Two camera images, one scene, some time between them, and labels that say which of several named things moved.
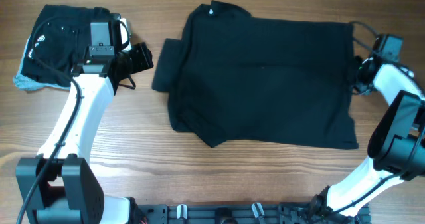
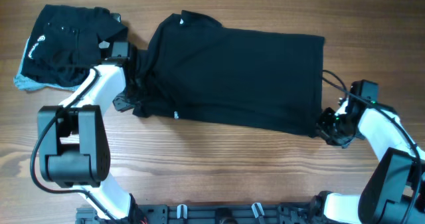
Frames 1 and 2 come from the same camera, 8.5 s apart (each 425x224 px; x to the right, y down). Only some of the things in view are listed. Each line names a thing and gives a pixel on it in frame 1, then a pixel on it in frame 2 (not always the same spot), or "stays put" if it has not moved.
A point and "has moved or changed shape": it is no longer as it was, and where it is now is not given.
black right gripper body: [362, 82] to [334, 129]
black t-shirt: [233, 78] has moved or changed shape
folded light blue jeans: [23, 83] stays put
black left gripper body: [137, 60] to [129, 98]
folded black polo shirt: [62, 37] stays put
